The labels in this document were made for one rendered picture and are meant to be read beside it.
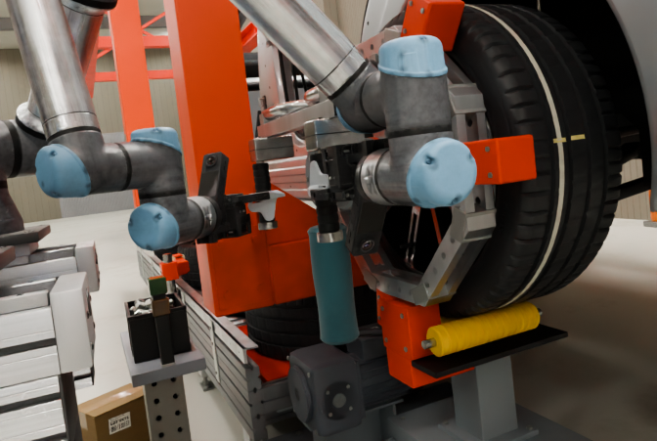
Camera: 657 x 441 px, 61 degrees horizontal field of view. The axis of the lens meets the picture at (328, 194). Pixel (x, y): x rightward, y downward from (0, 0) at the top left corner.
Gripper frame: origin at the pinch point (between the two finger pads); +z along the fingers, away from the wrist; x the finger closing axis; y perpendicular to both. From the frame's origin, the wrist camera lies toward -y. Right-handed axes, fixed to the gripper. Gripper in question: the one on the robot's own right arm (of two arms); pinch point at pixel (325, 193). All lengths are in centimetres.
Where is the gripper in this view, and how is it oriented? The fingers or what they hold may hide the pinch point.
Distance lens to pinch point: 91.9
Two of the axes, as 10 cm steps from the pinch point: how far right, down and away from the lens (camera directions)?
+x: -9.1, 1.3, -4.0
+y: -1.2, -9.9, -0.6
